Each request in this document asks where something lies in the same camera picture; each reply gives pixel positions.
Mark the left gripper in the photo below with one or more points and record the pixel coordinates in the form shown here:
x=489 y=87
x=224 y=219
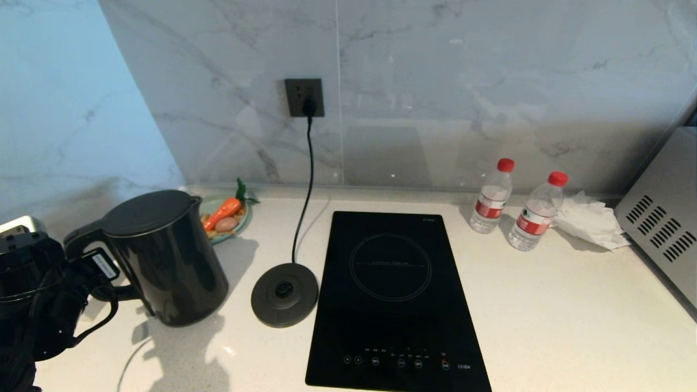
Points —
x=81 y=272

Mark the black electric kettle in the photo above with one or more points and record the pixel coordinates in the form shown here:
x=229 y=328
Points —
x=174 y=272

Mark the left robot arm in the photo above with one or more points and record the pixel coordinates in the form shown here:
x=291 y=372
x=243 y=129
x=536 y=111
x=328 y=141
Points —
x=27 y=316

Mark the black kettle lid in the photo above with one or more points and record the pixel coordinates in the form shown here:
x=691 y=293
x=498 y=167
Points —
x=150 y=212

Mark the round black kettle base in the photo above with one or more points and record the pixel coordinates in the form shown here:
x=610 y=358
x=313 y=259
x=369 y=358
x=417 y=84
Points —
x=285 y=296

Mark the green plate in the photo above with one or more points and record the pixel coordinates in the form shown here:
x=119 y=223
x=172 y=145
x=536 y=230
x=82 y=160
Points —
x=209 y=206

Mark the small pink toy potato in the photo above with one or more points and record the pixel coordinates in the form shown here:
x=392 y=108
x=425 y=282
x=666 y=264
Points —
x=227 y=224

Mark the orange toy carrot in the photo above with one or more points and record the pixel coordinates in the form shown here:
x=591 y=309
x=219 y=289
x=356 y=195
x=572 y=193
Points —
x=226 y=209

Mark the black induction cooktop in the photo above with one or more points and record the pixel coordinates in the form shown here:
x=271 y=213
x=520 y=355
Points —
x=392 y=316

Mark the red-capped water bottle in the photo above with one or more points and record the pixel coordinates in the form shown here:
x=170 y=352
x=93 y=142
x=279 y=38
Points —
x=535 y=218
x=491 y=201

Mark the crumpled white tissue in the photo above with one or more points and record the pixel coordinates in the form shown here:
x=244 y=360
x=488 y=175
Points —
x=588 y=220

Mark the silver microwave oven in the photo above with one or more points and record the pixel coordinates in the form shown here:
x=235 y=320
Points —
x=667 y=207

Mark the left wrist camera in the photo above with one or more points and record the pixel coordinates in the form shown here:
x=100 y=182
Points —
x=19 y=228

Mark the dark wall socket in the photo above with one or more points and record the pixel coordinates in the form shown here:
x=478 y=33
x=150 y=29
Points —
x=294 y=90

